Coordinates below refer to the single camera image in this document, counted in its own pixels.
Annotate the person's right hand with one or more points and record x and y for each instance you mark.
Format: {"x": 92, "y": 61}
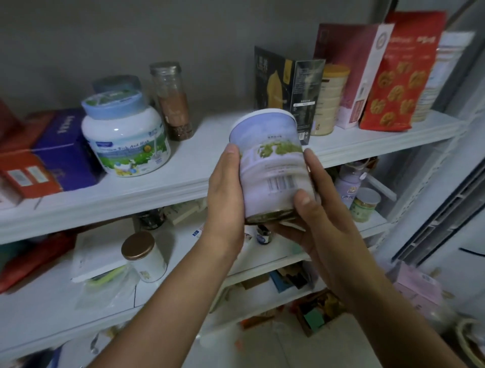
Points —
{"x": 333, "y": 242}

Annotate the person's left hand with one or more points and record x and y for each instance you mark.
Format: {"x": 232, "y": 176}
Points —
{"x": 223, "y": 205}

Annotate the white metal shelving unit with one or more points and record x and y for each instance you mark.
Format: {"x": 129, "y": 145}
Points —
{"x": 189, "y": 171}

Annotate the large white green milk tin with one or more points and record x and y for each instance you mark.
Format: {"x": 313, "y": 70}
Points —
{"x": 273, "y": 159}

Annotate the clear bottle silver lid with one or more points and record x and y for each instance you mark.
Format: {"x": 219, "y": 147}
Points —
{"x": 174, "y": 102}

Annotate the white tub green label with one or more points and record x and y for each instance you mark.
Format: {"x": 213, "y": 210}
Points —
{"x": 127, "y": 136}

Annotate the black box yellow print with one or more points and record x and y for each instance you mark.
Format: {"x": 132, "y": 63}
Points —
{"x": 299, "y": 83}

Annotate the purple blue long box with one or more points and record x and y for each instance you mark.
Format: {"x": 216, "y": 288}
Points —
{"x": 68, "y": 155}

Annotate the orange red long box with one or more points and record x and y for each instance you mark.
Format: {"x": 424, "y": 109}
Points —
{"x": 26, "y": 167}

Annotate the person's right forearm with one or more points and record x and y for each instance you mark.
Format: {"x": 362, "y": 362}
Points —
{"x": 401, "y": 330}

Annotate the person's left forearm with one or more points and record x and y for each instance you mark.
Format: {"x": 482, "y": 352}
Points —
{"x": 159, "y": 315}

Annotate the white flat box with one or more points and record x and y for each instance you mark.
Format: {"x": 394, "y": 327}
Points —
{"x": 102, "y": 249}

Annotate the pink cherry blossom box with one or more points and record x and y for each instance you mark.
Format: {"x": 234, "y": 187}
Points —
{"x": 352, "y": 68}

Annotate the small green jar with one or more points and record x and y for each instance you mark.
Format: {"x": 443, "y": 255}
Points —
{"x": 366, "y": 205}

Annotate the small dark bottle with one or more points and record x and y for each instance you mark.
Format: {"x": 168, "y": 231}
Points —
{"x": 264, "y": 235}

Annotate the lavender bottle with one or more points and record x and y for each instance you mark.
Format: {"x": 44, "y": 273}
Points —
{"x": 348, "y": 186}

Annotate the dark jar with lid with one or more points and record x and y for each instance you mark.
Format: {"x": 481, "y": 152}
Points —
{"x": 151, "y": 220}

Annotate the brown carton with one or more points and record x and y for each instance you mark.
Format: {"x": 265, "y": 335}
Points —
{"x": 314, "y": 315}

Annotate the pink carton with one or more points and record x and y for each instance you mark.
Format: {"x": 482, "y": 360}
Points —
{"x": 415, "y": 282}

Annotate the white standing air conditioner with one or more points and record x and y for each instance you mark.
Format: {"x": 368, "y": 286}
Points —
{"x": 447, "y": 212}

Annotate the white tub blue lid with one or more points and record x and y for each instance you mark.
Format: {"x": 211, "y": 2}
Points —
{"x": 117, "y": 82}

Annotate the waste basket with rubbish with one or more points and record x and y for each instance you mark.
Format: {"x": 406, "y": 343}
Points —
{"x": 471, "y": 341}

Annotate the red patterned bag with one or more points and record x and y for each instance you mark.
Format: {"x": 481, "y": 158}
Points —
{"x": 401, "y": 76}

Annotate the red pouch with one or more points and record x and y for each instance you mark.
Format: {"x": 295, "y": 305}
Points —
{"x": 34, "y": 261}

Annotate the white striped canister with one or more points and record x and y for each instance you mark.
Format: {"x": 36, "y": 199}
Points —
{"x": 447, "y": 68}

